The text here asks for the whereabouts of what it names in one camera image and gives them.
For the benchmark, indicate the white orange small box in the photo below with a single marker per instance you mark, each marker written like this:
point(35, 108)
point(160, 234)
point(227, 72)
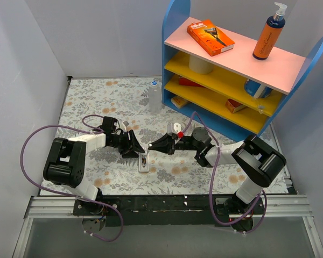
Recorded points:
point(179, 102)

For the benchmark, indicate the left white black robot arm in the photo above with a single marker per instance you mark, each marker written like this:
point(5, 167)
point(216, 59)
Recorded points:
point(65, 164)

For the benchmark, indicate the aluminium frame rail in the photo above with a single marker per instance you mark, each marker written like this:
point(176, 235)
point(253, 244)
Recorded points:
point(285, 229)

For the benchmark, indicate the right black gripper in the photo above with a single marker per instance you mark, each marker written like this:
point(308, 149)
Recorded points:
point(171, 145)

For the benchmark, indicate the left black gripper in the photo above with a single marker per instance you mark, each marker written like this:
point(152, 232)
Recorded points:
point(127, 142)

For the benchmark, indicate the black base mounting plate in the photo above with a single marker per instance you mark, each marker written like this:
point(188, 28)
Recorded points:
point(135, 210)

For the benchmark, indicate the white remote control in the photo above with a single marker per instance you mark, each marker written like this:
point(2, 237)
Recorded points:
point(143, 169)

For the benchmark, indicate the orange razor box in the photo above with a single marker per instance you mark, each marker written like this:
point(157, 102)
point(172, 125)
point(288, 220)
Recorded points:
point(210, 37)

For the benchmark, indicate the clear plastic water bottle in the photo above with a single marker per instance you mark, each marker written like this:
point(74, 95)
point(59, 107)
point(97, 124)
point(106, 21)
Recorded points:
point(155, 97)

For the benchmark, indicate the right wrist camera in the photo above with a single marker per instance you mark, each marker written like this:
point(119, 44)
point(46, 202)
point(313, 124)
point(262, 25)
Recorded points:
point(174, 130)

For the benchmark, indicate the orange pump lotion bottle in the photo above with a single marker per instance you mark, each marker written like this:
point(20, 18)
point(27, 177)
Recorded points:
point(270, 33)

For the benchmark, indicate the red flat box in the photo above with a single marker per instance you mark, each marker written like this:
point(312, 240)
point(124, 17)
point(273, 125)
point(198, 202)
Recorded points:
point(187, 82)

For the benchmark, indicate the floral patterned table mat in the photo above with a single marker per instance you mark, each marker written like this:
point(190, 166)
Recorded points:
point(127, 99)

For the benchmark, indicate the white paper roll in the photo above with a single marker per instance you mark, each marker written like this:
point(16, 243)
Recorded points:
point(200, 66)

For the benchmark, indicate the blue shelf with coloured boards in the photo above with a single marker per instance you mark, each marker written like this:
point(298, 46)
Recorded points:
point(283, 72)

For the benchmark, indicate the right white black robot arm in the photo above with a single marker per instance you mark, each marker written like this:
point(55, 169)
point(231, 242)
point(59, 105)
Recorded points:
point(258, 160)

